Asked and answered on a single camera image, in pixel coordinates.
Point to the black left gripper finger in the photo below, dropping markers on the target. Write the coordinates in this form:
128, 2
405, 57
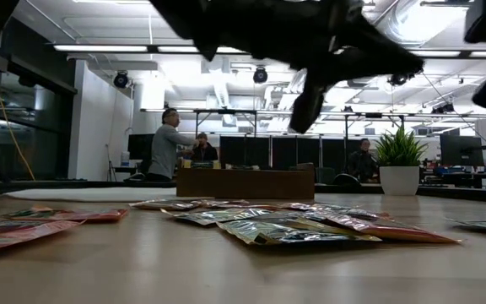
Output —
374, 50
310, 101

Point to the foil tea packet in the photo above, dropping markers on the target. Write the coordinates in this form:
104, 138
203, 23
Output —
167, 205

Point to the black ceiling spotlight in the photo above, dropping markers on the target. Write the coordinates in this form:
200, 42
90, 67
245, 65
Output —
260, 76
121, 80

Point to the black desk partition panel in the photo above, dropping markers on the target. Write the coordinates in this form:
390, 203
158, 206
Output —
257, 150
285, 152
328, 148

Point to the black computer monitor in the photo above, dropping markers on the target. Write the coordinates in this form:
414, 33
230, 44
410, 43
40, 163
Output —
139, 146
460, 150

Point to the black office chair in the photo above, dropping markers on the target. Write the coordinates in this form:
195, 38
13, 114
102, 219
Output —
346, 179

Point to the green plant in white pot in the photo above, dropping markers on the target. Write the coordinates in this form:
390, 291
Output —
399, 179

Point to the long linear ceiling light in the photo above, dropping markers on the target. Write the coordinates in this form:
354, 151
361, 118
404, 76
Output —
99, 48

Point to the white bottle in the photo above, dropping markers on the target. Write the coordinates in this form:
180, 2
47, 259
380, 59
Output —
125, 159

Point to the white round woven placemat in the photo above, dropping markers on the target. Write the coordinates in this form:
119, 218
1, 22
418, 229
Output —
87, 194

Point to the silver ventilation duct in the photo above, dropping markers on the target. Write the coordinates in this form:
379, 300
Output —
412, 21

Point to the black overhead desk frame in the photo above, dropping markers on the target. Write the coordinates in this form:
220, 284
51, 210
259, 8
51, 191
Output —
226, 111

